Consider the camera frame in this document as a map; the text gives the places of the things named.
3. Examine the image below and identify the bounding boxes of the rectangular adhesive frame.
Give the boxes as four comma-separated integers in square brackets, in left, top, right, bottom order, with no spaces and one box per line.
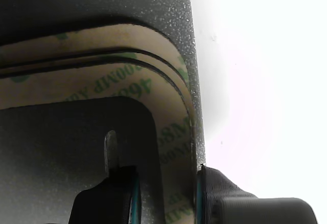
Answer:
[0,55,199,224]
[0,45,191,92]

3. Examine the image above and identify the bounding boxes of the stack of rectangular gasket frames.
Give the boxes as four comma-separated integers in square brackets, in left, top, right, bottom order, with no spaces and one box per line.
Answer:
[0,24,192,87]

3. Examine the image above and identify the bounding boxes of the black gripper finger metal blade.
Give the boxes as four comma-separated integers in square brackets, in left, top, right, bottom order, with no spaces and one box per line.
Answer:
[68,129,142,224]

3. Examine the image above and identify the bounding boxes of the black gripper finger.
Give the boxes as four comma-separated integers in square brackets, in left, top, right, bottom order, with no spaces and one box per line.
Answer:
[195,165,319,224]

